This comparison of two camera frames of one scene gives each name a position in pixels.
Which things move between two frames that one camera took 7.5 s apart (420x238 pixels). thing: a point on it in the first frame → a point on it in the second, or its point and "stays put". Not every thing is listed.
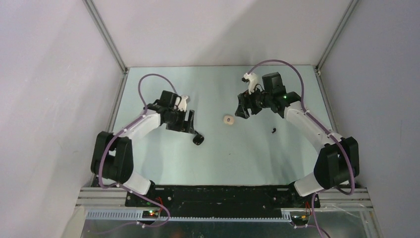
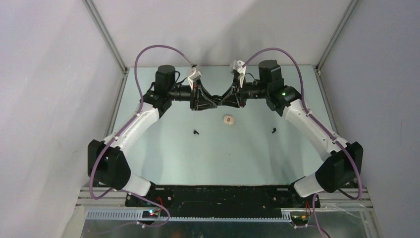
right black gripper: (242, 110) → (230, 97)
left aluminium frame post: (94, 13) stays put
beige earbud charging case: (229, 119) stays put
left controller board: (150, 214) stays put
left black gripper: (185, 126) → (199, 98)
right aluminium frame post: (346, 15) stays put
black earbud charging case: (198, 140) → (217, 98)
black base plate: (221, 197) stays put
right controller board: (300, 220) stays put
